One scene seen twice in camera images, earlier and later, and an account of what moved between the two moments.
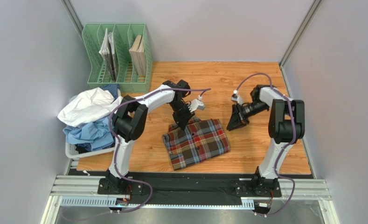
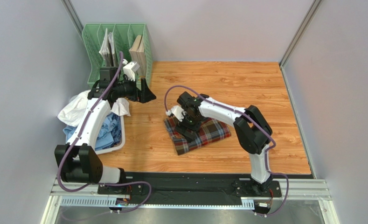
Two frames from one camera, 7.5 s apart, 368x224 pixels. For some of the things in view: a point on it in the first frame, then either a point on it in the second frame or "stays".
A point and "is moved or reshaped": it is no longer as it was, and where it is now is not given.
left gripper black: x=182 y=120 -> x=143 y=96
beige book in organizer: x=137 y=50 stays
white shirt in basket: x=90 y=106 stays
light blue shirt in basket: x=99 y=133 stays
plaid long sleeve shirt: x=200 y=140 is moved or reshaped
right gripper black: x=240 y=113 -> x=188 y=126
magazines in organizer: x=108 y=52 stays
